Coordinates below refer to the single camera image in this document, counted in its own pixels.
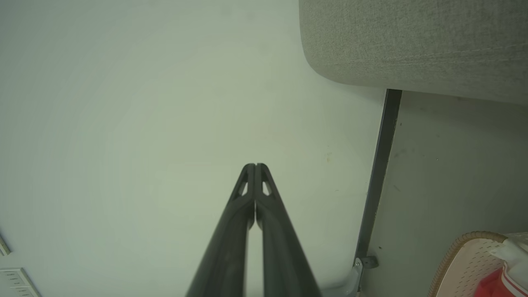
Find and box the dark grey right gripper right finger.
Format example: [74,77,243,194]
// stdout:
[255,163,323,297]

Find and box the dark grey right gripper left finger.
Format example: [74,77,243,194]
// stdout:
[185,163,256,297]

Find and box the red white-striped garment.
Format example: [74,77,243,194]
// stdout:
[474,232,528,297]

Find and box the grey fabric sofa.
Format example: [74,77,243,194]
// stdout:
[299,0,528,107]

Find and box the grey metal stand leg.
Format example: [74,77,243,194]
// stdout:
[322,258,364,297]

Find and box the dark grey baseboard strip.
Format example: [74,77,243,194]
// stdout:
[354,89,403,264]

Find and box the pink perforated laundry basket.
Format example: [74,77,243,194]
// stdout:
[428,231,528,297]

